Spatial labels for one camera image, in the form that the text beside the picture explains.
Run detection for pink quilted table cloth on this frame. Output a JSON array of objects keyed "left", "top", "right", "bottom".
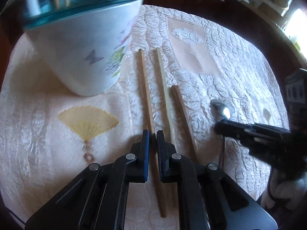
[{"left": 1, "top": 5, "right": 289, "bottom": 220}]

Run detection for metal spoon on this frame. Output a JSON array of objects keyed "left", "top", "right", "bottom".
[{"left": 210, "top": 99, "right": 230, "bottom": 169}]

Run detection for white gloved right hand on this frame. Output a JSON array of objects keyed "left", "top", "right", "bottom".
[{"left": 260, "top": 168, "right": 306, "bottom": 210}]

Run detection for dark wood kitchen cabinets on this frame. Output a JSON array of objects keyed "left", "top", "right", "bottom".
[{"left": 145, "top": 0, "right": 306, "bottom": 76}]

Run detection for white utensil holder teal rim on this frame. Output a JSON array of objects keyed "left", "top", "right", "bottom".
[{"left": 21, "top": 0, "right": 144, "bottom": 96}]

